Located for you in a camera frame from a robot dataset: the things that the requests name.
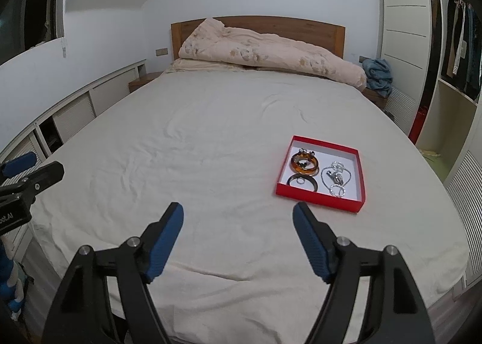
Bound red jewelry box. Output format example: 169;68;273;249
276;135;367;214

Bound red bag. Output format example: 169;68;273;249
408;104;429;146

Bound white louvred cabinet door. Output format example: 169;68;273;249
443;136;482;289

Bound hanging dark clothes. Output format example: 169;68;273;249
440;0;482;104

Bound silver chain necklace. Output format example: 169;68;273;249
320;161;353;189

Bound white wardrobe with drawers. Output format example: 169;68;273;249
376;0;432;138

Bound low white wall cabinet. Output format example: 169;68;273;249
0;59;148;254

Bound person's left forearm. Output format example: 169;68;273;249
0;236;28;324

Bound amber bangle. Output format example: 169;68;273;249
290;153;320;178

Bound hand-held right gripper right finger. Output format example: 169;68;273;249
293;202;437;344

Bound blue crumpled cloth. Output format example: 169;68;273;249
361;58;393;98

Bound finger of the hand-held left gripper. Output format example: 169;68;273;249
15;161;65;197
0;152;37;179

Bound bed with beige sheet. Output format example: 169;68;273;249
20;59;471;344

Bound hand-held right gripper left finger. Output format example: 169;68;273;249
41;202;184;344

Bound wooden headboard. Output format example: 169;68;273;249
171;16;346;63

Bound open white wardrobe shelf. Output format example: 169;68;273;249
415;0;482;181

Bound dark thin bangle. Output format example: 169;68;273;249
288;174;321;192

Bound beige pillow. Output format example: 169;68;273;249
163;58;246;74

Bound beige floral quilt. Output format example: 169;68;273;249
178;18;367;88

